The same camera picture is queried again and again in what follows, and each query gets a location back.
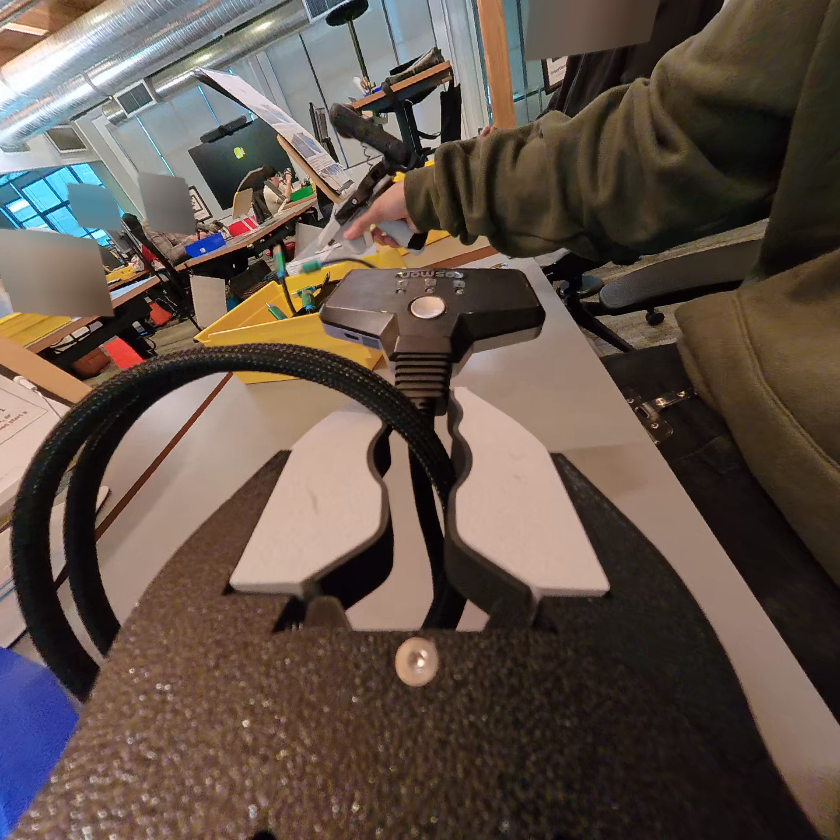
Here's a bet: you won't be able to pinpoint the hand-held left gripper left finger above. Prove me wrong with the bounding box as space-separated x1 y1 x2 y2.
228 410 396 599

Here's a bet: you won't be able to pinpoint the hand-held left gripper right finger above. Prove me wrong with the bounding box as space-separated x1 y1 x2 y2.
445 386 613 627

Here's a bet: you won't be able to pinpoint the yellow plastic bin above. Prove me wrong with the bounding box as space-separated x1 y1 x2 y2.
193 281 389 386

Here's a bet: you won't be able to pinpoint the black HDMI switch box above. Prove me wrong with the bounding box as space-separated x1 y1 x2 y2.
319 266 547 416

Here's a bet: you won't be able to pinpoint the black braided cable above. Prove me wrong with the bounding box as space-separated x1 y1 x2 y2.
10 344 462 702

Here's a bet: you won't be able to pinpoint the person's right forearm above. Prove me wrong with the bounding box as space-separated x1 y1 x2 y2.
403 0 840 265

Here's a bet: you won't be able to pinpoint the black standing desk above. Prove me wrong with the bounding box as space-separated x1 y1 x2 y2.
353 46 457 155

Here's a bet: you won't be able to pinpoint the grey desk with wood edge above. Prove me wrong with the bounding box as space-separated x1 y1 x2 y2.
0 371 234 657

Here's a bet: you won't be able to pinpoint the person's right hand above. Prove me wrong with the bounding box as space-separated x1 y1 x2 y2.
343 180 422 250

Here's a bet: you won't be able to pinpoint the tilted poster board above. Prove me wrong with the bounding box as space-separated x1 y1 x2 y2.
193 66 345 206

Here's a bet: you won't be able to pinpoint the metal clasp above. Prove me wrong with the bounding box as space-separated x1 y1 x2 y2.
622 386 698 445

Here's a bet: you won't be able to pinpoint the person's dark pants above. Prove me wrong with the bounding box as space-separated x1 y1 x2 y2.
600 340 840 723

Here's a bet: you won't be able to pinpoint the grey office chair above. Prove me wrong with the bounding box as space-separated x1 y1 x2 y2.
550 218 770 353

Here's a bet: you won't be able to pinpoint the person's olive hoodie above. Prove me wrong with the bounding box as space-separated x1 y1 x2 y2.
675 248 840 586

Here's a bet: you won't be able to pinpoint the printed instruction sheet board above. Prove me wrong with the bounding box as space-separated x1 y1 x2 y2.
0 374 73 526

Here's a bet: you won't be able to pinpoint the blue plastic bin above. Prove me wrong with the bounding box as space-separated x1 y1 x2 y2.
0 645 81 840

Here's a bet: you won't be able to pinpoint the black wall screen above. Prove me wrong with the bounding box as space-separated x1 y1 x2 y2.
188 117 298 212

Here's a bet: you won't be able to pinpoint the wooden post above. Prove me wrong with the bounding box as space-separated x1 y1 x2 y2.
475 0 521 130

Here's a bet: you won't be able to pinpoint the silver ventilation duct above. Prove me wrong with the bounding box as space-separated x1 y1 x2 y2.
0 0 332 148

